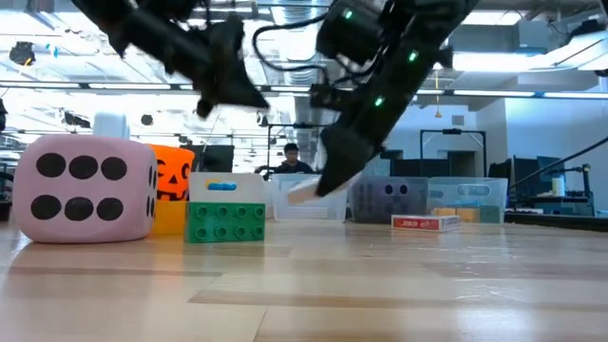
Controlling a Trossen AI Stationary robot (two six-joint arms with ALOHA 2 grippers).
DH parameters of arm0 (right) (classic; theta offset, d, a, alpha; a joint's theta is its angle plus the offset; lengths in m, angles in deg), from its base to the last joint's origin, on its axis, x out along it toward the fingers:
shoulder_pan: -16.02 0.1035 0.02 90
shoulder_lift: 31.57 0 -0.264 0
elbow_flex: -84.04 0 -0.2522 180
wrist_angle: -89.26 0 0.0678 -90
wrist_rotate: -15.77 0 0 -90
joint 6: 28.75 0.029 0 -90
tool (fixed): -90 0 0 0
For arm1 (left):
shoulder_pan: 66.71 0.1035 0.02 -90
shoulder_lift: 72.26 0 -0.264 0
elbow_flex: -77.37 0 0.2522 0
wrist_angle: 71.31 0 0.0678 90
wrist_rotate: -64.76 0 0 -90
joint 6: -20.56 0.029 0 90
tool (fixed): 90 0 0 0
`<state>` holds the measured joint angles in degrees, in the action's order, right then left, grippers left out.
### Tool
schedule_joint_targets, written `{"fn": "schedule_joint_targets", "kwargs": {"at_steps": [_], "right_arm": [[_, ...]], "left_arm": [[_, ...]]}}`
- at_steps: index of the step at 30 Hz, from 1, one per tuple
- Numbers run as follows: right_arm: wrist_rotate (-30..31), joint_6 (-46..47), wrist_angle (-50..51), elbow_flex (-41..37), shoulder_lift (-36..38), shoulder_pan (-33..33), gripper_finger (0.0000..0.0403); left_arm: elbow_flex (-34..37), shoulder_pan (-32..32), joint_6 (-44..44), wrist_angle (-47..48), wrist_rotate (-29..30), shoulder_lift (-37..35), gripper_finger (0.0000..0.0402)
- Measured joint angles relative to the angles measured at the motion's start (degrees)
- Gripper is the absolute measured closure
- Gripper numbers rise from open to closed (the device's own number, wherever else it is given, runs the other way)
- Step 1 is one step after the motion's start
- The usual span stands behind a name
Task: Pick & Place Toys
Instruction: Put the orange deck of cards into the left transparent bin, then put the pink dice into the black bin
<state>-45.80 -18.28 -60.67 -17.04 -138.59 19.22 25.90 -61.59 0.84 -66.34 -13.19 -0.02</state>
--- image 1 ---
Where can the blue knobby toy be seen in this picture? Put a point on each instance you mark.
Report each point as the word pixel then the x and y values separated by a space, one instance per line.
pixel 222 186

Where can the pink foam die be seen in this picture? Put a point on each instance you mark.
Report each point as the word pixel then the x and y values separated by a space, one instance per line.
pixel 85 223

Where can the black ceiling camera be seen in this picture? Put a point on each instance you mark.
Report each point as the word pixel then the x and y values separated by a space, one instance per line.
pixel 22 53

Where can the yellow notched toy block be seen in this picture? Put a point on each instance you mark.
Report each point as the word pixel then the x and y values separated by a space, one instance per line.
pixel 444 212

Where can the thin black bar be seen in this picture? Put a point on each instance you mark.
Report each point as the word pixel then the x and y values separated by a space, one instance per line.
pixel 560 159

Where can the grey plastic bin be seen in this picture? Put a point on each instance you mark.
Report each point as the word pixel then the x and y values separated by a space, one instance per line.
pixel 354 209

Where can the white playing card box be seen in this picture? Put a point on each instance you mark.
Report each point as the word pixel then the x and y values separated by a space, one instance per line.
pixel 301 194

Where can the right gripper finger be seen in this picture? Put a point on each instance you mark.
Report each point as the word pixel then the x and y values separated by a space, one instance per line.
pixel 335 178

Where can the white plastic bin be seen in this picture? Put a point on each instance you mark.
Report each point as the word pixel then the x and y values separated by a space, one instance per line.
pixel 247 187

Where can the long ceiling light strip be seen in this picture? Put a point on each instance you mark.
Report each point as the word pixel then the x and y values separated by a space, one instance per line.
pixel 494 93

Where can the person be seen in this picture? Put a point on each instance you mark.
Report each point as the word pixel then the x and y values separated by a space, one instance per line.
pixel 290 159

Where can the small orange-yellow toy block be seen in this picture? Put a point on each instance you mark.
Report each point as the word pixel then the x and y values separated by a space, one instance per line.
pixel 468 214

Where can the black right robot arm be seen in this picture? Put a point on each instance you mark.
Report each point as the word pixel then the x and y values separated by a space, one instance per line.
pixel 404 71

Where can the silver ventilation duct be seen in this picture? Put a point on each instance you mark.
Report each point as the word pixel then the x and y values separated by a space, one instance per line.
pixel 304 114

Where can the red playing card box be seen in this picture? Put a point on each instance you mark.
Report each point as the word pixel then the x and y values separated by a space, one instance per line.
pixel 423 223

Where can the purple foam die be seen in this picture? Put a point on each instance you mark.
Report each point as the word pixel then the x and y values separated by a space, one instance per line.
pixel 394 202

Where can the black stand frame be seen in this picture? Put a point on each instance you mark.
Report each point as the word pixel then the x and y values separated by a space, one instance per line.
pixel 451 131
pixel 304 126

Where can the small green toy block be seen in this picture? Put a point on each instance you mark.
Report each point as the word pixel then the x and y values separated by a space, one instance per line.
pixel 489 214

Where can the black desk with equipment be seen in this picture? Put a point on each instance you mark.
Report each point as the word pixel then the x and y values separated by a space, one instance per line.
pixel 522 176

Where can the white roll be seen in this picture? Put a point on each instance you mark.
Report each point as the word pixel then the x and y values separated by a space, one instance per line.
pixel 558 186

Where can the large yellow toy block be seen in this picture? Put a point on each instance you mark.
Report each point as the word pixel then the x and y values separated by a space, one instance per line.
pixel 168 218

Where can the dark green toy block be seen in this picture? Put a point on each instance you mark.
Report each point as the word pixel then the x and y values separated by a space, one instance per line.
pixel 223 223

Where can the clear plastic bin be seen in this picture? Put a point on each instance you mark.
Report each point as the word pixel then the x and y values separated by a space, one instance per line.
pixel 494 190
pixel 332 209

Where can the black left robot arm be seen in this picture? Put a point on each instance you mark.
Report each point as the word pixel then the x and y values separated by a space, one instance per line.
pixel 142 28

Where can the orange pumpkin bucket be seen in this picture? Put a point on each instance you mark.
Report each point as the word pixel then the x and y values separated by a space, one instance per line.
pixel 176 164

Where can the black monitor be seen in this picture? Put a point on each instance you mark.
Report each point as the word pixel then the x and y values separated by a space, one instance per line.
pixel 218 159

